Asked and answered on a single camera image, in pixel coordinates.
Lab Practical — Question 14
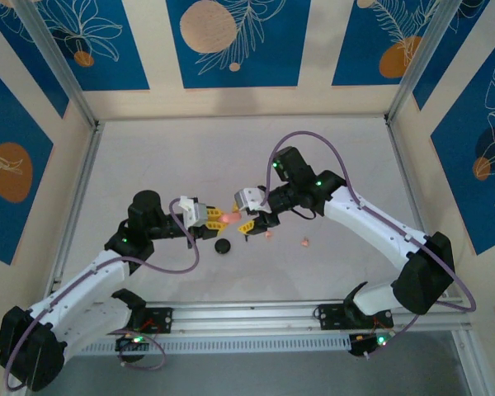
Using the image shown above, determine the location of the aluminium side rail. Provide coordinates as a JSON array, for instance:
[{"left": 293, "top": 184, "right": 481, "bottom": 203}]
[
  {"left": 43, "top": 121, "right": 105, "bottom": 306},
  {"left": 384, "top": 115, "right": 478, "bottom": 331}
]

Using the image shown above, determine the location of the aluminium frame post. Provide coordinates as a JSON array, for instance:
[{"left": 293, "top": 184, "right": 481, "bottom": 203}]
[
  {"left": 14, "top": 0, "right": 100, "bottom": 131},
  {"left": 385, "top": 0, "right": 463, "bottom": 125}
]

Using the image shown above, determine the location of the controller board with green light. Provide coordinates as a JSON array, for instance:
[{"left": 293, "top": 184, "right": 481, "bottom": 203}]
[
  {"left": 348, "top": 331, "right": 394, "bottom": 359},
  {"left": 114, "top": 332, "right": 150, "bottom": 352}
]

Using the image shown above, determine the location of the grey slotted cable duct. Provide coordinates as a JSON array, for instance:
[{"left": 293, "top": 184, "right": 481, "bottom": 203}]
[{"left": 35, "top": 332, "right": 354, "bottom": 356}]

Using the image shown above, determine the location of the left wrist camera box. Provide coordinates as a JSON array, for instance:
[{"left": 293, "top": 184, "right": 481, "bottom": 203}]
[{"left": 178, "top": 195, "right": 210, "bottom": 229}]

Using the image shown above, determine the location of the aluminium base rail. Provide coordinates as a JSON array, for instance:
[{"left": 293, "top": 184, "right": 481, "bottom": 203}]
[{"left": 18, "top": 299, "right": 475, "bottom": 336}]

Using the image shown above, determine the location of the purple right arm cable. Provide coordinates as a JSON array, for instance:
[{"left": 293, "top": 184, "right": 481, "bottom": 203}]
[{"left": 263, "top": 130, "right": 478, "bottom": 360}]

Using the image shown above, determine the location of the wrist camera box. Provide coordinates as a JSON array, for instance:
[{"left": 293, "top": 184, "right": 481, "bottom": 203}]
[
  {"left": 178, "top": 195, "right": 210, "bottom": 229},
  {"left": 233, "top": 186, "right": 270, "bottom": 215}
]

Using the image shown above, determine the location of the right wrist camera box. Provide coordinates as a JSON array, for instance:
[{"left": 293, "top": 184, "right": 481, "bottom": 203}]
[{"left": 233, "top": 186, "right": 270, "bottom": 215}]

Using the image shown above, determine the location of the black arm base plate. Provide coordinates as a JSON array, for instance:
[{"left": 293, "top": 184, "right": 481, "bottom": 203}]
[
  {"left": 97, "top": 305, "right": 175, "bottom": 336},
  {"left": 314, "top": 303, "right": 396, "bottom": 332}
]

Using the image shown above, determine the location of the thin black wire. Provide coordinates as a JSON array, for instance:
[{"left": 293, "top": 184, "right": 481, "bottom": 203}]
[{"left": 291, "top": 205, "right": 319, "bottom": 220}]

